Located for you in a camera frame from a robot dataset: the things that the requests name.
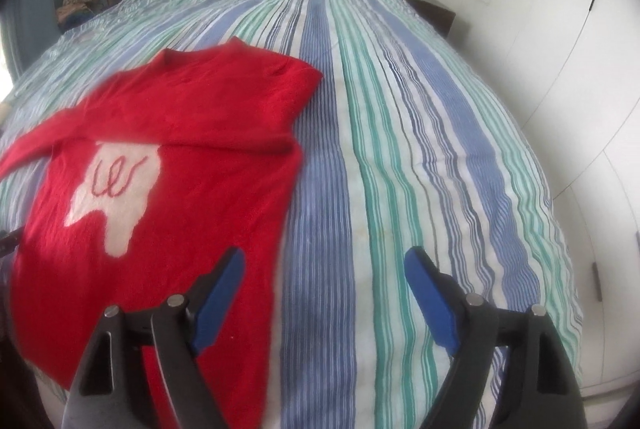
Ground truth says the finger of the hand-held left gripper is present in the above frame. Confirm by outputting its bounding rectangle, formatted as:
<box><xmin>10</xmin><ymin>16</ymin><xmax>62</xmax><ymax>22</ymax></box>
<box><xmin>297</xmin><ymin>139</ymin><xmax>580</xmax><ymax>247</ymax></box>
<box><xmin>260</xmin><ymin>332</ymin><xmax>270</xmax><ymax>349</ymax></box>
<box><xmin>0</xmin><ymin>229</ymin><xmax>23</xmax><ymax>258</ymax></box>

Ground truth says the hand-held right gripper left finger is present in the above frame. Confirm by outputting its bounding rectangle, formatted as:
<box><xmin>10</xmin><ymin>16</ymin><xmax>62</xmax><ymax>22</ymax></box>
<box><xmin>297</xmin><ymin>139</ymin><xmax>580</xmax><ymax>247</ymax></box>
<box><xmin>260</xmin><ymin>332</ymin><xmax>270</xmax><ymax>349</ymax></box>
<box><xmin>62</xmin><ymin>246</ymin><xmax>247</xmax><ymax>429</ymax></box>

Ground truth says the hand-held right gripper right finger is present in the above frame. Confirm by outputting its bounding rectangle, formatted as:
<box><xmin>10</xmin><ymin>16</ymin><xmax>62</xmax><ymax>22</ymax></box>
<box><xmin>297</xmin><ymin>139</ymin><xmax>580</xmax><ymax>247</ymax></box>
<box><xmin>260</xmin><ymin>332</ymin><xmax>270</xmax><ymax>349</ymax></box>
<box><xmin>403</xmin><ymin>246</ymin><xmax>589</xmax><ymax>429</ymax></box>

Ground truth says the red sweater with white rabbit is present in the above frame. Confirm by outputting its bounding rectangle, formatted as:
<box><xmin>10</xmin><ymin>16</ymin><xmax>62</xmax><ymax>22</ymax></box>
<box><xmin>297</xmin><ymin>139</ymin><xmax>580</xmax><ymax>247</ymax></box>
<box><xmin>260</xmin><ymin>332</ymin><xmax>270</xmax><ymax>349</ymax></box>
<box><xmin>0</xmin><ymin>36</ymin><xmax>323</xmax><ymax>425</ymax></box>

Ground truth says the bed with striped duvet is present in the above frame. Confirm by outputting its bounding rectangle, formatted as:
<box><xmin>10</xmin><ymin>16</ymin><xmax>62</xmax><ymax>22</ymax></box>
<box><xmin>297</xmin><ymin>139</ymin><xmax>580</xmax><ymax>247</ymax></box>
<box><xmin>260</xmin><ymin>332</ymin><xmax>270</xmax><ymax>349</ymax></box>
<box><xmin>0</xmin><ymin>0</ymin><xmax>586</xmax><ymax>429</ymax></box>

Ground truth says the white wardrobe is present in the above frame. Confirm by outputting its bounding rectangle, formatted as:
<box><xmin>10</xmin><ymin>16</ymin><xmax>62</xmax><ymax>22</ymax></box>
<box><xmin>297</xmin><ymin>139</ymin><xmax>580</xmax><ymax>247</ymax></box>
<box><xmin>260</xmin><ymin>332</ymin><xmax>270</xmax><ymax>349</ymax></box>
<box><xmin>450</xmin><ymin>0</ymin><xmax>640</xmax><ymax>390</ymax></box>

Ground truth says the dark wooden nightstand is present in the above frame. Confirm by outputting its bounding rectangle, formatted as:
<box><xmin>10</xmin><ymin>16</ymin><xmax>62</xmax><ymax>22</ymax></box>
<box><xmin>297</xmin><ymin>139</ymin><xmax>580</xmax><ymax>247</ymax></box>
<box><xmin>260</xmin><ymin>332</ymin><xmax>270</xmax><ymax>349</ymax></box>
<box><xmin>402</xmin><ymin>0</ymin><xmax>457</xmax><ymax>37</ymax></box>

